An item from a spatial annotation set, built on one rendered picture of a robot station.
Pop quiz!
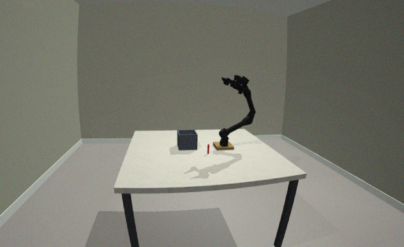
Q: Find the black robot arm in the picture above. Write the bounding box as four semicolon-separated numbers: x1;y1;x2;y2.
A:
219;75;256;147

